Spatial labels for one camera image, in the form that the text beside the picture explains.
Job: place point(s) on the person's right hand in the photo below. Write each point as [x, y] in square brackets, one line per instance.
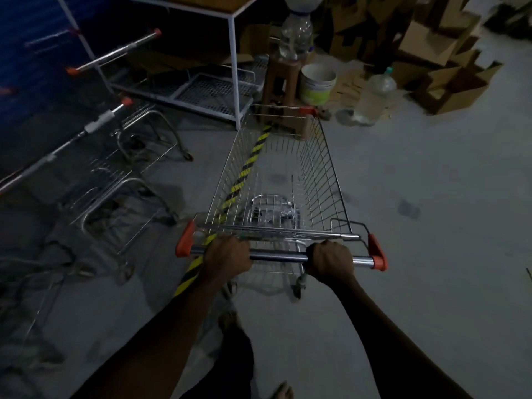
[330, 261]

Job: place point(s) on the person's left hand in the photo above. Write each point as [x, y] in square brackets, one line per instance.
[226, 257]

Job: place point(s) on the person's right forearm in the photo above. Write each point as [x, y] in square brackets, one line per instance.
[395, 340]

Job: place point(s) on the person's left forearm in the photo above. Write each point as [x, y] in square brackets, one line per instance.
[154, 340]

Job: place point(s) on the person's left foot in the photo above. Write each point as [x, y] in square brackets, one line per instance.
[230, 319]

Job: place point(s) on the person's foot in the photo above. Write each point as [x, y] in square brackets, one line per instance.
[282, 390]
[230, 319]

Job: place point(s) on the person's dark clothing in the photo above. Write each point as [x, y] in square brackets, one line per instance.
[232, 365]

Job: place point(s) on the person's right foot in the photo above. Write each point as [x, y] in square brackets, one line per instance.
[282, 390]

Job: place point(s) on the white green plastic bucket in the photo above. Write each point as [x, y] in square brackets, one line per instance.
[318, 85]

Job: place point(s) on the white metal rack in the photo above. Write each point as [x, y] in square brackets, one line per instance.
[233, 58]

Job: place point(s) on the clear plastic water bottle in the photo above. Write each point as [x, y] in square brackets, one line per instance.
[296, 37]

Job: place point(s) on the brown cardboard pile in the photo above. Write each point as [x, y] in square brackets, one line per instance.
[436, 49]

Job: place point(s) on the blue roller shutter door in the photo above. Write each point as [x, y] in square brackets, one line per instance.
[25, 58]

